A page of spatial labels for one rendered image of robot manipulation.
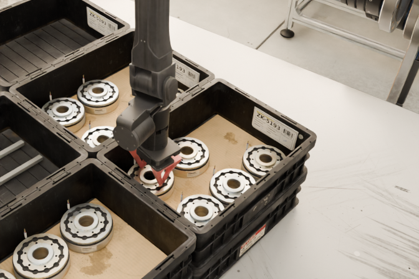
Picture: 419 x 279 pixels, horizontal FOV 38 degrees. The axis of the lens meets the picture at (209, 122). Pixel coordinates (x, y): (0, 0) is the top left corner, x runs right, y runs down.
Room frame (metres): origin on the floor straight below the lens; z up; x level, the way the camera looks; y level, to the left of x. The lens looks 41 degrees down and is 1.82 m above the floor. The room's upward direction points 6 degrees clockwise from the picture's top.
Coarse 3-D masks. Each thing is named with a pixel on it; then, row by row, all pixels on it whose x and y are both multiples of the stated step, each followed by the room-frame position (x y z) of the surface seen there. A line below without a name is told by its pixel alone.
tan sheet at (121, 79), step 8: (120, 72) 1.30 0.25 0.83; (128, 72) 1.31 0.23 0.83; (112, 80) 1.26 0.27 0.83; (120, 80) 1.27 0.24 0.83; (128, 80) 1.27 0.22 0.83; (120, 88) 1.23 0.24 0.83; (128, 88) 1.24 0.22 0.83; (120, 96) 1.20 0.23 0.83; (128, 96) 1.21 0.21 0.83; (120, 104) 1.17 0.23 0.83; (112, 112) 1.14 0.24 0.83; (120, 112) 1.14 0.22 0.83; (88, 120) 1.10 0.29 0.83; (96, 120) 1.10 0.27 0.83; (104, 120) 1.10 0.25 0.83; (112, 120) 1.11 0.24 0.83; (88, 128) 1.07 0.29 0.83; (80, 136) 1.04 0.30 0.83
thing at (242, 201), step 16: (224, 80) 1.18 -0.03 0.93; (192, 96) 1.11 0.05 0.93; (272, 112) 1.08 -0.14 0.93; (304, 128) 1.04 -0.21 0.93; (112, 144) 0.92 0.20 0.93; (304, 144) 0.98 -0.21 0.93; (288, 160) 0.93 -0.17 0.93; (128, 176) 0.83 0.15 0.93; (272, 176) 0.88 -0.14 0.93; (144, 192) 0.80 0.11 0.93; (256, 192) 0.84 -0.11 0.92; (240, 208) 0.79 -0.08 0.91; (192, 224) 0.73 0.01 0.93; (208, 224) 0.73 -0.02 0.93
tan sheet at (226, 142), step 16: (208, 128) 1.12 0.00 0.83; (224, 128) 1.12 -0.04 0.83; (240, 128) 1.13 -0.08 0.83; (208, 144) 1.06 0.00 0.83; (224, 144) 1.06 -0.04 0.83; (240, 144) 1.07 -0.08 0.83; (256, 144) 1.08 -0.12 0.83; (224, 160) 1.01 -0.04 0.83; (240, 160) 1.02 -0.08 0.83; (176, 176) 0.94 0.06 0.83; (208, 176) 0.95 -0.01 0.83; (176, 192) 0.89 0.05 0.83; (192, 192) 0.90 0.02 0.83; (176, 208) 0.85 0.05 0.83
